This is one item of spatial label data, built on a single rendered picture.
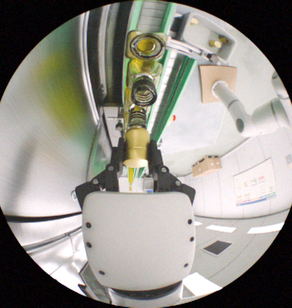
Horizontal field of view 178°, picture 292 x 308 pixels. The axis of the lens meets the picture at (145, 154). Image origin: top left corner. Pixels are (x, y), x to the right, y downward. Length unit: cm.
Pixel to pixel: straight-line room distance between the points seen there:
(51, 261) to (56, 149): 18
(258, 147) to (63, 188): 386
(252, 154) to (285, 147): 142
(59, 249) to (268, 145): 381
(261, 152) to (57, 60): 382
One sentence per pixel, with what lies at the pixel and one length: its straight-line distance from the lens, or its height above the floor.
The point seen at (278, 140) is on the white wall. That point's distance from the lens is 366.
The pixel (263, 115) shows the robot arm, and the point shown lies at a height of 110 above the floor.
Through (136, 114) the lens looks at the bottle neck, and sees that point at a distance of 15.
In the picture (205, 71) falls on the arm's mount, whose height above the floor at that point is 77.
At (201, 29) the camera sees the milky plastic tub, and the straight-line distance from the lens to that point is 54.
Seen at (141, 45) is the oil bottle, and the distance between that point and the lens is 17.
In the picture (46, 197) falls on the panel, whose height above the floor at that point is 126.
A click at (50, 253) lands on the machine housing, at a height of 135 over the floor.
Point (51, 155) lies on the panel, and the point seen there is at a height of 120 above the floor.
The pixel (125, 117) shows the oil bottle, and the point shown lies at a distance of 22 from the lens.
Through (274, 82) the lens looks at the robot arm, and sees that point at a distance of 27.
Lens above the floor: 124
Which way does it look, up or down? 25 degrees down
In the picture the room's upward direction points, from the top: 179 degrees clockwise
